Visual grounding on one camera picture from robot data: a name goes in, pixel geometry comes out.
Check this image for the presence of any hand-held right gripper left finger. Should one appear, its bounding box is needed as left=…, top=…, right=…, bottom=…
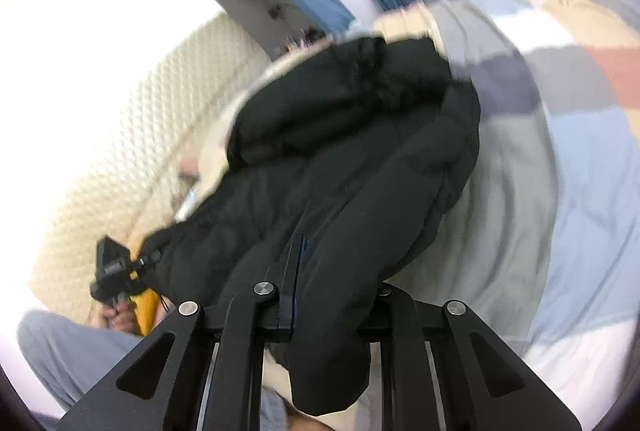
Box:
left=59, top=233, right=307, bottom=431

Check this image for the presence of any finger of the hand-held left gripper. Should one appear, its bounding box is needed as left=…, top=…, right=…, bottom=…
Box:
left=130, top=251, right=162, bottom=279

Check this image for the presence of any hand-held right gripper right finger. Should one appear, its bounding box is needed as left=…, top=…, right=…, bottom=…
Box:
left=360, top=283, right=583, bottom=431

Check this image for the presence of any black puffer jacket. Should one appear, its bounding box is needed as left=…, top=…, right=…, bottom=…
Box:
left=142, top=36, right=482, bottom=417

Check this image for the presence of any person's left hand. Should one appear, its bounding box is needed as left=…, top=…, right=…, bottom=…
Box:
left=102, top=301, right=138, bottom=334

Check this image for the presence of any yellow cloth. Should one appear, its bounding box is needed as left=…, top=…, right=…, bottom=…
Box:
left=131, top=288, right=163, bottom=337

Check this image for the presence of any cream quilted headboard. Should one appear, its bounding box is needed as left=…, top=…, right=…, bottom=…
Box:
left=27, top=8, right=273, bottom=312

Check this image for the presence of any bedside clutter of bottles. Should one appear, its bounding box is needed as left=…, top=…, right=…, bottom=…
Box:
left=282, top=28, right=326, bottom=55

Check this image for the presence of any pastel patchwork blanket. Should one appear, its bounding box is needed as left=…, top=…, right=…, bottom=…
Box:
left=200, top=0, right=640, bottom=431

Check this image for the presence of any blue padded board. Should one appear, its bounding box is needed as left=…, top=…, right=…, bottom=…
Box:
left=286, top=0, right=356, bottom=34

